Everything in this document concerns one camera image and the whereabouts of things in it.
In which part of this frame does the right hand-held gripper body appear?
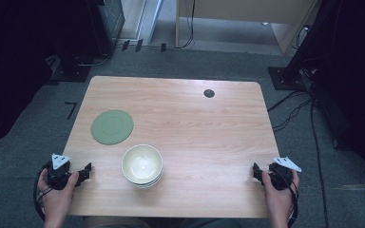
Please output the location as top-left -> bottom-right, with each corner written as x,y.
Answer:
267,156 -> 302,191

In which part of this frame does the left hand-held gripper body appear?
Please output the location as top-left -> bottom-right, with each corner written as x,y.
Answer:
46,153 -> 81,191

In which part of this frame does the person's right hand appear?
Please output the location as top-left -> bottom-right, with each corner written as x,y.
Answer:
260,169 -> 300,219

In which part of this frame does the person's left hand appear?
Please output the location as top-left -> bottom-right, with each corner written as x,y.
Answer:
37,168 -> 81,220

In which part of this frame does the green round plate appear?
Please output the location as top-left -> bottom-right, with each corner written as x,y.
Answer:
90,109 -> 135,146

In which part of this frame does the cream ceramic bowl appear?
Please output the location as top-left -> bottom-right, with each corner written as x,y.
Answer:
126,174 -> 164,188
121,143 -> 164,186
131,178 -> 163,190

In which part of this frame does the black stand base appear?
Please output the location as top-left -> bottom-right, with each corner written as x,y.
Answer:
50,55 -> 92,84

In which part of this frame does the black metal stand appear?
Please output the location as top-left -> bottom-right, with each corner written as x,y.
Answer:
267,0 -> 346,93

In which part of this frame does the dark curtain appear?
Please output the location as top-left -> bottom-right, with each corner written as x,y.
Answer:
310,0 -> 365,188
0,0 -> 91,153

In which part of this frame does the black computer tower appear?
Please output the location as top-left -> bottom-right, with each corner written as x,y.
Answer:
75,0 -> 126,60

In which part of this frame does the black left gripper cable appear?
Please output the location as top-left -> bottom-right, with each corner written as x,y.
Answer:
32,161 -> 52,222

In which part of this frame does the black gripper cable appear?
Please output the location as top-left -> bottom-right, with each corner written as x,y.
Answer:
32,161 -> 52,222
285,172 -> 300,228

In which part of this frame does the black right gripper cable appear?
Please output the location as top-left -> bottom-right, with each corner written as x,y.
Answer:
285,172 -> 300,228

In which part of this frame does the long black floor cable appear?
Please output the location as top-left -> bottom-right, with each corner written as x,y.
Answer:
309,100 -> 330,228

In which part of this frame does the black hanging cable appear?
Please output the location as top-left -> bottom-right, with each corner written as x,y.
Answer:
174,0 -> 196,50

